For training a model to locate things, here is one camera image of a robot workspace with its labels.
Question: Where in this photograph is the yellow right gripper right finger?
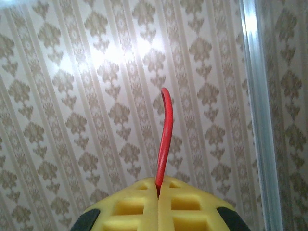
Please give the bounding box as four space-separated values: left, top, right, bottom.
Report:
158 176 249 231

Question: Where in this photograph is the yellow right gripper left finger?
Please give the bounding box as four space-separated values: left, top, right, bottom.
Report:
73 177 160 231

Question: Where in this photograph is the red cable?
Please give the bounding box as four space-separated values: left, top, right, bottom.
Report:
155 87 174 191

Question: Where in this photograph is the aluminium frame post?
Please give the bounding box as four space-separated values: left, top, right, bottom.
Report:
239 0 284 231

